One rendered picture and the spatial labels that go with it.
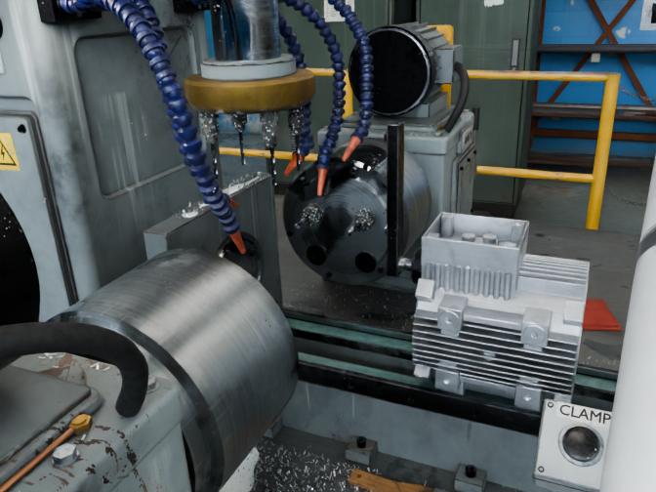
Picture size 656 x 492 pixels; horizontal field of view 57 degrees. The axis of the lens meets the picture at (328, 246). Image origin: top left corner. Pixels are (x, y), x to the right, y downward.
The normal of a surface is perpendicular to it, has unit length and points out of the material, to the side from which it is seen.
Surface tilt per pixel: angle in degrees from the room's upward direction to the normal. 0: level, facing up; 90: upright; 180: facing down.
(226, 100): 90
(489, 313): 0
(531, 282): 88
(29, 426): 0
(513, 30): 90
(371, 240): 90
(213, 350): 51
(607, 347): 0
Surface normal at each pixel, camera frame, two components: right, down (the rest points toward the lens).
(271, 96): 0.39, 0.34
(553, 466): -0.28, -0.51
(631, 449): -0.90, -0.42
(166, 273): -0.01, -0.91
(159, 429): 0.91, 0.12
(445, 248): -0.40, 0.37
